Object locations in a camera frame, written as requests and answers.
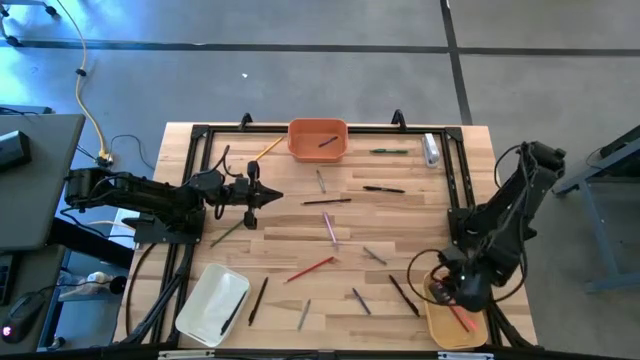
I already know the office chair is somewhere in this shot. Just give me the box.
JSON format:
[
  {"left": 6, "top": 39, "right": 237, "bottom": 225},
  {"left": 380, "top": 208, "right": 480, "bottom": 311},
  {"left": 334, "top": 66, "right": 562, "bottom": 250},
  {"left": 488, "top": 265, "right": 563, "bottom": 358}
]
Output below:
[{"left": 0, "top": 0, "right": 58, "bottom": 49}]

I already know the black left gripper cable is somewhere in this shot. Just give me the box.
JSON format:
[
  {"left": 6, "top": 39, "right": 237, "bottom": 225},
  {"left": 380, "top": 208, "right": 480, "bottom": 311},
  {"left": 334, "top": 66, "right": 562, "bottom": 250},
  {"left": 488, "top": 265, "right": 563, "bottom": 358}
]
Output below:
[{"left": 213, "top": 144, "right": 251, "bottom": 221}]

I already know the black computer mouse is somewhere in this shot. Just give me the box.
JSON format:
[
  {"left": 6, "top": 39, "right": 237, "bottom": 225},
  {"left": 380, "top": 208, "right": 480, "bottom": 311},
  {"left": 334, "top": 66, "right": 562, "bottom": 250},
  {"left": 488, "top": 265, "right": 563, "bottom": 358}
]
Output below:
[{"left": 0, "top": 291, "right": 50, "bottom": 345}]

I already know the black box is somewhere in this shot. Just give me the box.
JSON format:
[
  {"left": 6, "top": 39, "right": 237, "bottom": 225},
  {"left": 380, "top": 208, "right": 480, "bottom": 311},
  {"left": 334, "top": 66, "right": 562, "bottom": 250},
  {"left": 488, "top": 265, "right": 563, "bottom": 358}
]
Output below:
[{"left": 0, "top": 129, "right": 33, "bottom": 174}]

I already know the blue crayon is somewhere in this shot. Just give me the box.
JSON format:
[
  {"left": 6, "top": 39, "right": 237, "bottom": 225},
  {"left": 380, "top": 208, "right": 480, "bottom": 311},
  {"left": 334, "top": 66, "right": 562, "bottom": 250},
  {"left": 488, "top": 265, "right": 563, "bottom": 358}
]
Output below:
[{"left": 351, "top": 286, "right": 373, "bottom": 317}]

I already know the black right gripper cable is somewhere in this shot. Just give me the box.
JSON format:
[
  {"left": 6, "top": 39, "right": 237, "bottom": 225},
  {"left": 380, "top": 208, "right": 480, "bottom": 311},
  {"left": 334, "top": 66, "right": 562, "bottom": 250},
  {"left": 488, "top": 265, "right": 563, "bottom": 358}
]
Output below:
[{"left": 406, "top": 248, "right": 451, "bottom": 307}]

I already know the silver metal bracket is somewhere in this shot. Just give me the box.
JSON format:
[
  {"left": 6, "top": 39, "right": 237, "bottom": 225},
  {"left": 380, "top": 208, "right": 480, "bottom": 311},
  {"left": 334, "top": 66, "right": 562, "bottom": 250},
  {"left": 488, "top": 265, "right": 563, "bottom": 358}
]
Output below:
[
  {"left": 438, "top": 351, "right": 495, "bottom": 360},
  {"left": 158, "top": 349, "right": 217, "bottom": 360}
]

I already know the yellow plastic bin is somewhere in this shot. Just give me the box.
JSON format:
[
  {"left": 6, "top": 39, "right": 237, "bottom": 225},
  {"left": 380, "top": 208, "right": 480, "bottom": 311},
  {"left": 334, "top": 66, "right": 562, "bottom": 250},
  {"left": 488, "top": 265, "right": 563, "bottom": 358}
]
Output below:
[{"left": 421, "top": 269, "right": 490, "bottom": 351}]

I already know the orange plastic bin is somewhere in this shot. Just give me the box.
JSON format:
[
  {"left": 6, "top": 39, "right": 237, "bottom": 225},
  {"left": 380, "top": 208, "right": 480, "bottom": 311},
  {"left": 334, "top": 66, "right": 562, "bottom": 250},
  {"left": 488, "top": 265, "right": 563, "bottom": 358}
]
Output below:
[{"left": 287, "top": 117, "right": 350, "bottom": 164}]

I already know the green pencil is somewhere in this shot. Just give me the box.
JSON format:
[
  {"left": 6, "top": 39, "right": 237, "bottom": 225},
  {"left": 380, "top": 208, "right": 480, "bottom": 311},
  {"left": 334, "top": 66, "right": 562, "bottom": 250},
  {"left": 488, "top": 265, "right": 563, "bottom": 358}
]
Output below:
[{"left": 209, "top": 219, "right": 246, "bottom": 249}]

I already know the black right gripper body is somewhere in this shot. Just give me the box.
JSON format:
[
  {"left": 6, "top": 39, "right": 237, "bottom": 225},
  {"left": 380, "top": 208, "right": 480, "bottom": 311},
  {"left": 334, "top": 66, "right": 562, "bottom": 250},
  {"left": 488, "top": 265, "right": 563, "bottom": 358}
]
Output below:
[{"left": 428, "top": 247, "right": 494, "bottom": 314}]

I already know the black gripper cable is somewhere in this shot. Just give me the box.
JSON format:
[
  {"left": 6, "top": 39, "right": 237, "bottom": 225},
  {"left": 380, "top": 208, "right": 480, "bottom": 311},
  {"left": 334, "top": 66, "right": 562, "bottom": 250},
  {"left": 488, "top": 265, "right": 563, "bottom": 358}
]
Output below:
[
  {"left": 213, "top": 144, "right": 251, "bottom": 221},
  {"left": 406, "top": 248, "right": 451, "bottom": 307}
]

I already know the black keyboard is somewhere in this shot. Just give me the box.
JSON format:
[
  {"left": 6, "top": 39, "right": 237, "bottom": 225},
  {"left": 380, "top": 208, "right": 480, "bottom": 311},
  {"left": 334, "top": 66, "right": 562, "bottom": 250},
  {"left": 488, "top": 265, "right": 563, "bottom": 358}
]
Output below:
[{"left": 0, "top": 252, "right": 20, "bottom": 307}]

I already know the white paper sheet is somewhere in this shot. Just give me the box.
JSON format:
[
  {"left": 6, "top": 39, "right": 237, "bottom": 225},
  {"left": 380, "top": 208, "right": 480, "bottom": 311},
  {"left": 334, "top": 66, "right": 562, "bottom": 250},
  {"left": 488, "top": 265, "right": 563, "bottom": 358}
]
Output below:
[{"left": 108, "top": 207, "right": 142, "bottom": 250}]

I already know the yellow pencil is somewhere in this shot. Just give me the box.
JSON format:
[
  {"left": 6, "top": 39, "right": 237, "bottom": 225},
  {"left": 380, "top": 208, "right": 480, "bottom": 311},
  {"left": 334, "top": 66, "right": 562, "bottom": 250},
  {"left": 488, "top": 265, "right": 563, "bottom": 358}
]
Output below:
[{"left": 253, "top": 135, "right": 286, "bottom": 163}]

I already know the black pencil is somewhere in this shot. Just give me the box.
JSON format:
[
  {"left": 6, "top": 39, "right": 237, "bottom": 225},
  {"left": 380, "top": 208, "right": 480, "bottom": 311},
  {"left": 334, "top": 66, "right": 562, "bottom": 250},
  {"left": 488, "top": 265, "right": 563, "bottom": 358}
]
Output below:
[{"left": 301, "top": 197, "right": 353, "bottom": 206}]

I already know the white plastic bin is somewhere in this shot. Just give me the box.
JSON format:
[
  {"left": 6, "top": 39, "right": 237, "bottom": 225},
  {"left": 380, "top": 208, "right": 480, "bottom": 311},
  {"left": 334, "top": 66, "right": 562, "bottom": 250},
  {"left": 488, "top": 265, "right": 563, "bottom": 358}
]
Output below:
[{"left": 174, "top": 262, "right": 252, "bottom": 349}]

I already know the grey desk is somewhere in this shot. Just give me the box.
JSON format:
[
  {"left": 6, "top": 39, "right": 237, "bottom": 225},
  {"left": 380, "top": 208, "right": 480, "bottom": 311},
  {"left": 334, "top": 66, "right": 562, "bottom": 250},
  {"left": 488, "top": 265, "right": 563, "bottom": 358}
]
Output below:
[{"left": 0, "top": 113, "right": 87, "bottom": 354}]

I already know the translucent purple pen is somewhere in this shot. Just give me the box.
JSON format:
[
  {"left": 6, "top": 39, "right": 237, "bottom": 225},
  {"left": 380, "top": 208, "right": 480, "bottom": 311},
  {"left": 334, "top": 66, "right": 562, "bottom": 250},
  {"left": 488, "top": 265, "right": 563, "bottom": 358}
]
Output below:
[{"left": 322, "top": 211, "right": 341, "bottom": 251}]

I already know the red pencil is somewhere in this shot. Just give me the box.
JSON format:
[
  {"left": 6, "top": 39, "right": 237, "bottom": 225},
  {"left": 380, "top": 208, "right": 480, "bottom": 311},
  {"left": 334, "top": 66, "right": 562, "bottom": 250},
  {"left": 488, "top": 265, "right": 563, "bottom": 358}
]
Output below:
[
  {"left": 283, "top": 255, "right": 336, "bottom": 285},
  {"left": 447, "top": 303, "right": 472, "bottom": 334}
]

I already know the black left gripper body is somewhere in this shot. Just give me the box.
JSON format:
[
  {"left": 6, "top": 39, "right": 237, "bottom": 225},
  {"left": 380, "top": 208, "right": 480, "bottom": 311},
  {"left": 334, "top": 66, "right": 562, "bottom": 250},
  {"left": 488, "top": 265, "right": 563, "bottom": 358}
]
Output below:
[{"left": 223, "top": 160, "right": 265, "bottom": 231}]

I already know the blue-grey metal table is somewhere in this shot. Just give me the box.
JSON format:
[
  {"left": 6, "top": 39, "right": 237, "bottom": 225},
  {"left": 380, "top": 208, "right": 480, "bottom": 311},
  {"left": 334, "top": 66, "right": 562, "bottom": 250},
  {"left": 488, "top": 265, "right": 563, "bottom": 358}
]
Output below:
[{"left": 552, "top": 124, "right": 640, "bottom": 294}]

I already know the yellow floor cable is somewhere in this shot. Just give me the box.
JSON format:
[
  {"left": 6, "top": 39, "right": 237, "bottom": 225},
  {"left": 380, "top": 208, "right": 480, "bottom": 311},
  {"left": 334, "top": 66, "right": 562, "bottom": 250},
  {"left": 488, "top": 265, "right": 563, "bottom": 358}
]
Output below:
[{"left": 53, "top": 0, "right": 115, "bottom": 169}]

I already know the black rig base beam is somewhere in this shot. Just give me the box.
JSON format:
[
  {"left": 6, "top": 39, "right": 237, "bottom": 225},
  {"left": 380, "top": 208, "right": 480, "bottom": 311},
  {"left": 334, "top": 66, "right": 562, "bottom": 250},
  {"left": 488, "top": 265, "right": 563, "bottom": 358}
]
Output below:
[{"left": 47, "top": 217, "right": 136, "bottom": 271}]

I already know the black aluminium table frame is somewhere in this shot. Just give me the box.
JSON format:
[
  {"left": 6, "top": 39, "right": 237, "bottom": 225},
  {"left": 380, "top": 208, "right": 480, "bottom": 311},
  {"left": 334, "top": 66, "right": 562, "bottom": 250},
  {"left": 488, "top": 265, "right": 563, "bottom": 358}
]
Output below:
[{"left": 119, "top": 123, "right": 539, "bottom": 351}]

